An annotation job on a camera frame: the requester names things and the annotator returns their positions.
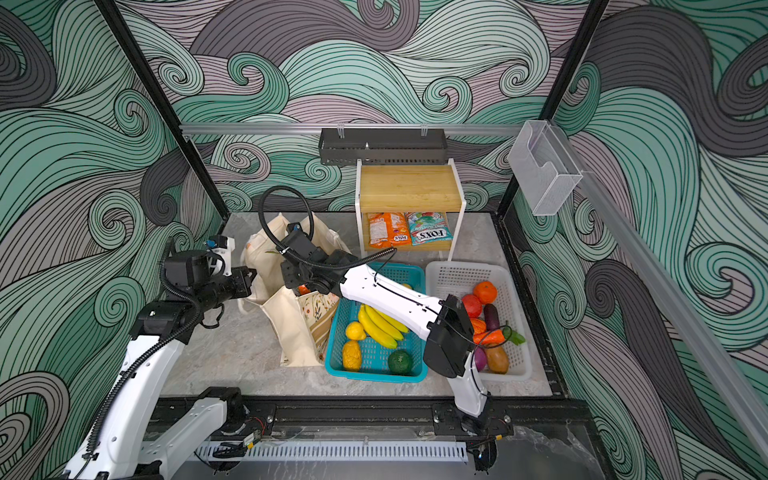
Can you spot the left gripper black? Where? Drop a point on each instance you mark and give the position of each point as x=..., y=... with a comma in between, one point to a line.
x=243, y=277

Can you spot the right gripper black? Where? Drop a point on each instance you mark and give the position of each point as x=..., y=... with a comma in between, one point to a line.
x=291, y=276

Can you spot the cream canvas grocery bag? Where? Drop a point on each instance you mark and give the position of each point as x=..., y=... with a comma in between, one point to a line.
x=301, y=321

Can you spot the yellow banana bunch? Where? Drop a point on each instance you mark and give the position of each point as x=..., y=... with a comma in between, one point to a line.
x=379, y=329

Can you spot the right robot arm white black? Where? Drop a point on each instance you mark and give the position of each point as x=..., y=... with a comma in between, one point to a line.
x=443, y=324

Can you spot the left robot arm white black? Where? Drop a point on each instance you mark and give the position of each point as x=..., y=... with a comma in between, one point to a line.
x=195, y=281

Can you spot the orange snack bag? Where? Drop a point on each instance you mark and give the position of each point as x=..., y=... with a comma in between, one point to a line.
x=389, y=229

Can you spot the teal Fox's candy bag lower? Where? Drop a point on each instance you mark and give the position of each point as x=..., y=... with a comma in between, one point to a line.
x=427, y=227

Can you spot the yellow lemon on bananas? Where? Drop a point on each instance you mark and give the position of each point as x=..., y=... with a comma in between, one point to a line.
x=355, y=331

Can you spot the yellow textured pineapple fruit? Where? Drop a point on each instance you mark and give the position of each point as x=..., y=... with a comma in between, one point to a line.
x=351, y=356

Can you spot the teal plastic basket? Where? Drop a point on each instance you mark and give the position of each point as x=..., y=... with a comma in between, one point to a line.
x=375, y=365

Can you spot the white wooden two-tier shelf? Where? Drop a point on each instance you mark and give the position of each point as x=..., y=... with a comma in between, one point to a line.
x=405, y=188

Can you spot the green avocado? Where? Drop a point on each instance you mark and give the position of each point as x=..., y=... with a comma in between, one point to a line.
x=400, y=363

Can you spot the white plastic basket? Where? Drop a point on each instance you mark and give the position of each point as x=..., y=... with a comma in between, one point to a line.
x=459, y=278

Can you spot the red tomato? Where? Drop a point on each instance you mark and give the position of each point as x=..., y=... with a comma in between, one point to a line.
x=473, y=305

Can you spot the orange fruit in white basket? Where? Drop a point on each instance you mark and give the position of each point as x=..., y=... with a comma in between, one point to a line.
x=486, y=292

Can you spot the orange small pumpkin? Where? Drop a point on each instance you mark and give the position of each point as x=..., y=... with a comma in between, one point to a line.
x=479, y=326

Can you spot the small dark eggplant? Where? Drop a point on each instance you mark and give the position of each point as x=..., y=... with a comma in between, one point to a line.
x=491, y=317

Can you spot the purple red onion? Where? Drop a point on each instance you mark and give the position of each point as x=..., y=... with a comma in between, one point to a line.
x=480, y=359

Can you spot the brown potato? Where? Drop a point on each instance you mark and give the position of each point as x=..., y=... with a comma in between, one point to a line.
x=497, y=360

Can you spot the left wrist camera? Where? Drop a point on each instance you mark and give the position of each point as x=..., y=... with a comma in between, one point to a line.
x=219, y=253

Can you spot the aluminium wall rail back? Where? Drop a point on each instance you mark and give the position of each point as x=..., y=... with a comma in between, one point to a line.
x=272, y=128

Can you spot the aluminium wall rail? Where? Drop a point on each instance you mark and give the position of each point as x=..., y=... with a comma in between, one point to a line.
x=272, y=128
x=617, y=212

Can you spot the white slotted cable duct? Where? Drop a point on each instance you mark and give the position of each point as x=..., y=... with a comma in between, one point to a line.
x=364, y=450

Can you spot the clear acrylic wall holder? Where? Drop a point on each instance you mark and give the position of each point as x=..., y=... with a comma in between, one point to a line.
x=545, y=165

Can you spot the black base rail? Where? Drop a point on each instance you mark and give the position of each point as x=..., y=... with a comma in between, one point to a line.
x=438, y=415

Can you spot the aluminium wall rail right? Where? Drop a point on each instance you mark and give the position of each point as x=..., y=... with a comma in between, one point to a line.
x=617, y=212

